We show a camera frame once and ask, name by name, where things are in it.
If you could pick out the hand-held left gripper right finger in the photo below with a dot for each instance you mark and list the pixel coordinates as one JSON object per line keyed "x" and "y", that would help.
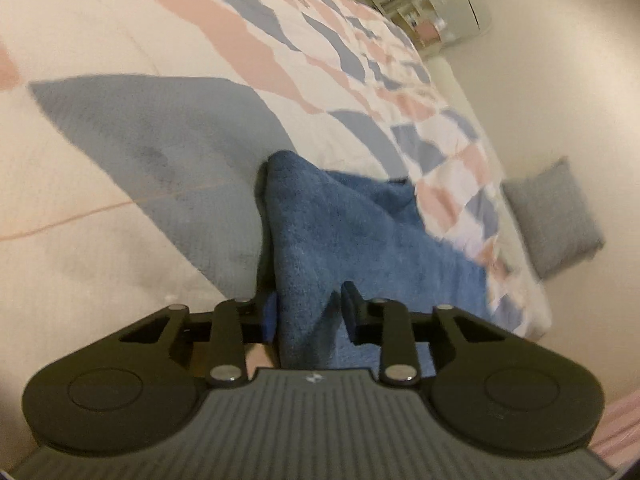
{"x": 350, "y": 310}

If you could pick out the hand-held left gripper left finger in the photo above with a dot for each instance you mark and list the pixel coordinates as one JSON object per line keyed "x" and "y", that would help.
{"x": 267, "y": 312}

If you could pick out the blue towel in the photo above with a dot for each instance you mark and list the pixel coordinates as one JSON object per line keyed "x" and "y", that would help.
{"x": 340, "y": 230}

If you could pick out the grey pillow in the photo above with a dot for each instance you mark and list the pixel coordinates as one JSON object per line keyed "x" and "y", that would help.
{"x": 555, "y": 220}

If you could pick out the white bedside shelf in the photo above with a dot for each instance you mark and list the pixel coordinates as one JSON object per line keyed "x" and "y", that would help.
{"x": 430, "y": 20}

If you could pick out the checkered bear print blanket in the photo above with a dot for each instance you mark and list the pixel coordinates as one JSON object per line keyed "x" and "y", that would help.
{"x": 100, "y": 35}

